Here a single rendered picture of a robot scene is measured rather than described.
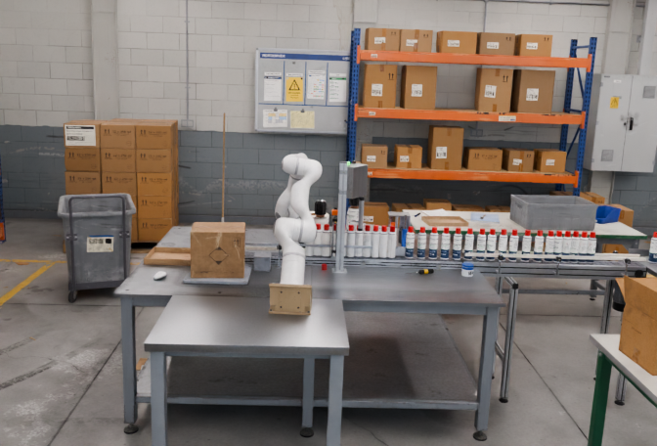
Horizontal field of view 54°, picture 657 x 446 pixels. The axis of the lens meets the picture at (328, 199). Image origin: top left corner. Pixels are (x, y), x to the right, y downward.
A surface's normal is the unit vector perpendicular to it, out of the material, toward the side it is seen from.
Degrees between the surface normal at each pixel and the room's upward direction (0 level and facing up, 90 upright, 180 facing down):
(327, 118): 90
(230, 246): 90
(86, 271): 94
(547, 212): 90
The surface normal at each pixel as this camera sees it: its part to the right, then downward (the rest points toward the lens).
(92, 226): 0.35, 0.26
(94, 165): 0.14, 0.21
